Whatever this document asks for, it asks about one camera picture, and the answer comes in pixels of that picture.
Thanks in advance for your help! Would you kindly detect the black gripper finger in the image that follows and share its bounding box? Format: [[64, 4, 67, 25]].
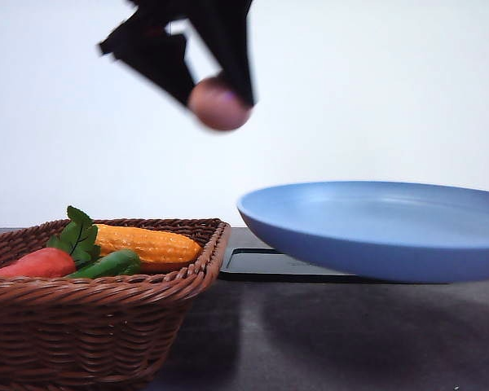
[[172, 0, 255, 106], [99, 0, 196, 106]]

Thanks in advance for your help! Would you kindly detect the brown egg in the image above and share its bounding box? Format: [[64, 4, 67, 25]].
[[188, 77, 253, 131]]

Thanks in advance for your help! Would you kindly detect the blue plate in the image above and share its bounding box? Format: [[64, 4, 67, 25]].
[[236, 181, 489, 283]]

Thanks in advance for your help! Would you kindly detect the brown wicker basket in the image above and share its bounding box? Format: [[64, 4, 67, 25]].
[[0, 218, 230, 391]]

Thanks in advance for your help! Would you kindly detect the yellow toy corn cob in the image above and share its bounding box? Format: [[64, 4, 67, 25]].
[[95, 224, 203, 263]]

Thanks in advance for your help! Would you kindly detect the orange toy carrot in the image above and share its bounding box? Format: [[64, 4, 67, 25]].
[[0, 205, 101, 278]]

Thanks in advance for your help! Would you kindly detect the green toy pepper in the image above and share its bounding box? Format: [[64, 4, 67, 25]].
[[66, 249, 141, 278]]

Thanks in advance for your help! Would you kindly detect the black tray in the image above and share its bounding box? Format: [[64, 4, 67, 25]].
[[218, 247, 391, 283]]

